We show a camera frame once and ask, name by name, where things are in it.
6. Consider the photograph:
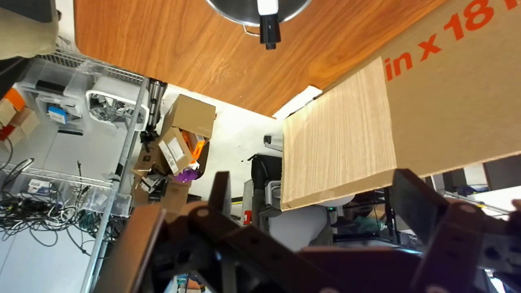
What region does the clear plastic bin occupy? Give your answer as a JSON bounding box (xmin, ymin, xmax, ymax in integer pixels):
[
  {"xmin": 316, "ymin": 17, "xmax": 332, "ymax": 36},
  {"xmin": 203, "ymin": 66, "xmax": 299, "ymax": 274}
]
[{"xmin": 15, "ymin": 57, "xmax": 95, "ymax": 136}]

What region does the wire shelf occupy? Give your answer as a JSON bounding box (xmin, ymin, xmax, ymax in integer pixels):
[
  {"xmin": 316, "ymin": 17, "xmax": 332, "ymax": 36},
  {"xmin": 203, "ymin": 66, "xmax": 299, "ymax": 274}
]
[{"xmin": 0, "ymin": 37, "xmax": 168, "ymax": 293}]

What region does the white bin of metal parts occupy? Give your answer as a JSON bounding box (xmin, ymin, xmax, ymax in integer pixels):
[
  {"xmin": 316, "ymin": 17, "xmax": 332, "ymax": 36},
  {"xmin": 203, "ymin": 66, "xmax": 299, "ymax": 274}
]
[{"xmin": 85, "ymin": 77, "xmax": 149, "ymax": 131}]

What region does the silver pot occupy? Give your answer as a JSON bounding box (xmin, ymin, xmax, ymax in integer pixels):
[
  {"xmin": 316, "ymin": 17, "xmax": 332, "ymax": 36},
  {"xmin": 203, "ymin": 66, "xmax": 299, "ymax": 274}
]
[{"xmin": 205, "ymin": 0, "xmax": 313, "ymax": 38}]

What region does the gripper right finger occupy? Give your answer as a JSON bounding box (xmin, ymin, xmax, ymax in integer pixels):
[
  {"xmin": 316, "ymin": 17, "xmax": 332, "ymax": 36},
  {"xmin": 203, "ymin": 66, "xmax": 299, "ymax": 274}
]
[{"xmin": 389, "ymin": 168, "xmax": 521, "ymax": 293}]

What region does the white and black marker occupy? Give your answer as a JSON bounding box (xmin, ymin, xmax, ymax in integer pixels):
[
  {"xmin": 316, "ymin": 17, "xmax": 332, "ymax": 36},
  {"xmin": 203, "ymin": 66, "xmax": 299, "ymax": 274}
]
[{"xmin": 257, "ymin": 0, "xmax": 282, "ymax": 50}]

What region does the stack of small boxes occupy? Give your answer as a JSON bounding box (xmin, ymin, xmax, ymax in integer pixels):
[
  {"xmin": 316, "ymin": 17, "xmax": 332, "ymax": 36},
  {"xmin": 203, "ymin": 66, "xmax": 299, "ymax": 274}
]
[{"xmin": 0, "ymin": 87, "xmax": 40, "ymax": 144}]

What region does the white sheet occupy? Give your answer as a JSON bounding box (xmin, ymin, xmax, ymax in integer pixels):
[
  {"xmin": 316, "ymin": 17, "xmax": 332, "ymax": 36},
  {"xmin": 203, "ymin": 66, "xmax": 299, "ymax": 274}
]
[{"xmin": 272, "ymin": 85, "xmax": 323, "ymax": 121}]

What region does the tangle of cables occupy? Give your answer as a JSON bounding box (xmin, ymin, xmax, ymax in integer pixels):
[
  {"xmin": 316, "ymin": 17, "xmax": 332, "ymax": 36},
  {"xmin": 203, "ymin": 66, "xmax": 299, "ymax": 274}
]
[{"xmin": 0, "ymin": 157, "xmax": 127, "ymax": 258}]

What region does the large cardboard box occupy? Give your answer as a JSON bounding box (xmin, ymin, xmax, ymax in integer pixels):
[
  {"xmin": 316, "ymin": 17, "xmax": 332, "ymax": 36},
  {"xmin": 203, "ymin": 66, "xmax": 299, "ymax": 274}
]
[{"xmin": 280, "ymin": 0, "xmax": 521, "ymax": 211}]

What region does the beige cushion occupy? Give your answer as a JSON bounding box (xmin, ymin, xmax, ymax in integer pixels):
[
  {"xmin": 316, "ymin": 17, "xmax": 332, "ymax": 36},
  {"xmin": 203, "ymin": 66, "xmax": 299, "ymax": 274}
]
[{"xmin": 0, "ymin": 7, "xmax": 60, "ymax": 61}]

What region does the heap of cardboard boxes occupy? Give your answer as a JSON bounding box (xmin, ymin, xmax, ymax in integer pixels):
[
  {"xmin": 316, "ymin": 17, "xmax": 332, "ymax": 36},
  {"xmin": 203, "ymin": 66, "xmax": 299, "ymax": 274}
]
[{"xmin": 130, "ymin": 94, "xmax": 217, "ymax": 214}]

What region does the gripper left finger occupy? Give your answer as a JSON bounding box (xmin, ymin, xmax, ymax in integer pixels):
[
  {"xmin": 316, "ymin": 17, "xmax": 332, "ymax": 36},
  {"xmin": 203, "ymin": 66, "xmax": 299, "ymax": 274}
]
[{"xmin": 96, "ymin": 171, "xmax": 338, "ymax": 293}]

